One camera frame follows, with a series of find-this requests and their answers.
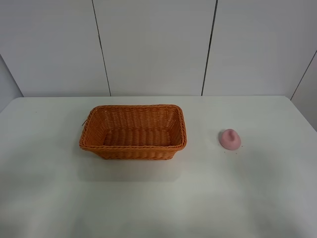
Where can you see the orange woven wicker basket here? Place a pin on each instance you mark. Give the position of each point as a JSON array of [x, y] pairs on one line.
[[134, 132]]

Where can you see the pink peach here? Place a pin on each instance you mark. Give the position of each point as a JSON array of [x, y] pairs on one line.
[[229, 139]]

